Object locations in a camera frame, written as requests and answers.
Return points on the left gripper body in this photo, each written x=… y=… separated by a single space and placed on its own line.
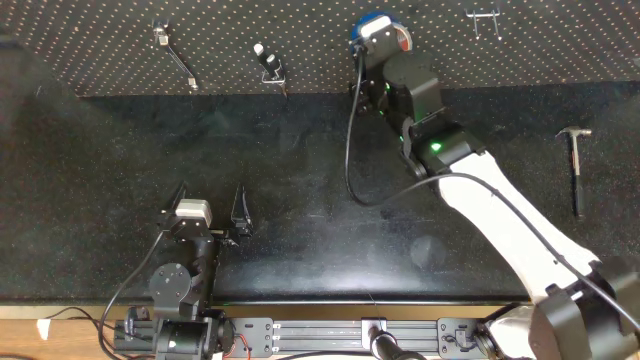
x=192 y=230

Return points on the metal hook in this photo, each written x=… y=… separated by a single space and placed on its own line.
x=483 y=15
x=274 y=79

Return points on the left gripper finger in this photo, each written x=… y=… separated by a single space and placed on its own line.
x=180 y=196
x=242 y=210

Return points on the mounting rail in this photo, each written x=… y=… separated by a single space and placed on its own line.
x=320 y=337

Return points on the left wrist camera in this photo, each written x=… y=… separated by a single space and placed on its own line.
x=194 y=210

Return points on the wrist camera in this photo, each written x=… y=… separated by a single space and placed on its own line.
x=376 y=26
x=194 y=210

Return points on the wrench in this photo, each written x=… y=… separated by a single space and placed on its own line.
x=176 y=58

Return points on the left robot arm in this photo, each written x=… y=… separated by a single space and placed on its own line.
x=182 y=290

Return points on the hammer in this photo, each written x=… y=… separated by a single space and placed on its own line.
x=576 y=165

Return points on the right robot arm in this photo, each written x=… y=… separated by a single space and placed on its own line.
x=505 y=220

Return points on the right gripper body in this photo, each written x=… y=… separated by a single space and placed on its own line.
x=381 y=48

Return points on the roll of blue tape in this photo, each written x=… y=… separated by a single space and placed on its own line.
x=404 y=37

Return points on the black pegboard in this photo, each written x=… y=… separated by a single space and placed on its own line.
x=100 y=45

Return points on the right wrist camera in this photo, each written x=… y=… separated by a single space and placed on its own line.
x=376 y=26

